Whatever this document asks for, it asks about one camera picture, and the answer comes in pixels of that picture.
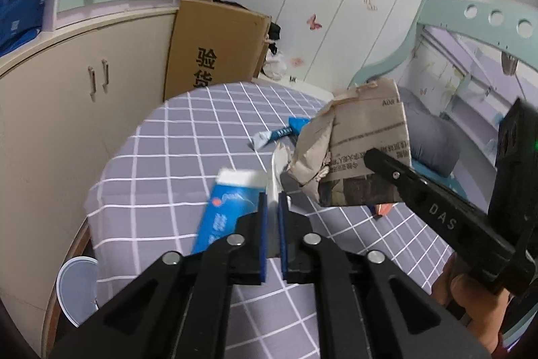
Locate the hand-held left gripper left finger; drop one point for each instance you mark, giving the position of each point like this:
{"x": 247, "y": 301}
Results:
{"x": 262, "y": 249}

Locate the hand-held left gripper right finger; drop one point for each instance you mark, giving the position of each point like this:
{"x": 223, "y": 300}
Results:
{"x": 284, "y": 254}

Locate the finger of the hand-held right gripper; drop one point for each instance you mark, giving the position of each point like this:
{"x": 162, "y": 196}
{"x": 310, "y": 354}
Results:
{"x": 393, "y": 176}

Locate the orange red wrapper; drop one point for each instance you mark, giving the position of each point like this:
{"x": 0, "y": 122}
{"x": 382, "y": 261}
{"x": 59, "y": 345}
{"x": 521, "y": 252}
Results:
{"x": 384, "y": 211}

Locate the blue white toothpaste box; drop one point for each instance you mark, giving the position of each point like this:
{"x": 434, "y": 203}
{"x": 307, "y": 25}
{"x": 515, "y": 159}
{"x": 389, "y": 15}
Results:
{"x": 227, "y": 207}

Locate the blue white toothpaste tube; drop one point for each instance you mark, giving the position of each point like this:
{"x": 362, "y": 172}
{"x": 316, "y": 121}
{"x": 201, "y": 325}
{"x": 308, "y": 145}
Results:
{"x": 277, "y": 133}

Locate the blue plastic bin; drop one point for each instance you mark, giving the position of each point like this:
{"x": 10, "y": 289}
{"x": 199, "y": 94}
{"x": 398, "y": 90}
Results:
{"x": 77, "y": 287}

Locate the person's right hand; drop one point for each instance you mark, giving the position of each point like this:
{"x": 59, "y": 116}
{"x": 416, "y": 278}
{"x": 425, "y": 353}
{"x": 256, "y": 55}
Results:
{"x": 462, "y": 291}

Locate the grey duvet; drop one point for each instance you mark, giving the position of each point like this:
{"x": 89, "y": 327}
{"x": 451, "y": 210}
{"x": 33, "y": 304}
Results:
{"x": 433, "y": 132}

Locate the white low platform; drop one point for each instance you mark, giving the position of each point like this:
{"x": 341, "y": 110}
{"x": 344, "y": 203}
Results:
{"x": 307, "y": 86}

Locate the table with checked cloth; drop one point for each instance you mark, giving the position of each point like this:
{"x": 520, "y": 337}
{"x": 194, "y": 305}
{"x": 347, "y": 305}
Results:
{"x": 176, "y": 157}

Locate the faded pink flower sticker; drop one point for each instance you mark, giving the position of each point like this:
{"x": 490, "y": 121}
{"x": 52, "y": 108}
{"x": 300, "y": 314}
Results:
{"x": 296, "y": 61}

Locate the white crumpled plastic bag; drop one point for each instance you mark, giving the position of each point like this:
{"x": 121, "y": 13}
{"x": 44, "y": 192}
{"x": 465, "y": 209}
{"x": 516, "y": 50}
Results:
{"x": 274, "y": 66}

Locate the grey hanging object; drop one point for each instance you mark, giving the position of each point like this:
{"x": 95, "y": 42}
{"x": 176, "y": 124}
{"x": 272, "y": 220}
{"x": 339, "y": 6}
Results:
{"x": 509, "y": 63}

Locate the red butterfly sticker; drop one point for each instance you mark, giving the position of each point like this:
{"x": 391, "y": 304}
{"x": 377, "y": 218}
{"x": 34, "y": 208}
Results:
{"x": 313, "y": 22}

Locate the cream butterfly sticker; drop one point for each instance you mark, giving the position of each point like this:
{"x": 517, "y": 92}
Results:
{"x": 370, "y": 2}

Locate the large cardboard box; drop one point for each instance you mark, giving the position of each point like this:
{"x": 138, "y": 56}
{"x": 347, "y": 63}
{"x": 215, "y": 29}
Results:
{"x": 218, "y": 43}

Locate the cream long low cabinet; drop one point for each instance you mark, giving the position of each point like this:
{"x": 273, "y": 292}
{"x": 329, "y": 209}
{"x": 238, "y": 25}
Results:
{"x": 63, "y": 90}

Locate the blue woven bag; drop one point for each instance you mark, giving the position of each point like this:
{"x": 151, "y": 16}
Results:
{"x": 21, "y": 14}

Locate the lilac wall shelf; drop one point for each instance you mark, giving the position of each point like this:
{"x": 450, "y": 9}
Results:
{"x": 475, "y": 98}

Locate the mint bunk bed frame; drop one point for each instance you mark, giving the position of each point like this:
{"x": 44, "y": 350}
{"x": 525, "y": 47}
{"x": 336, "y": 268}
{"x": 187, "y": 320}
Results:
{"x": 441, "y": 4}

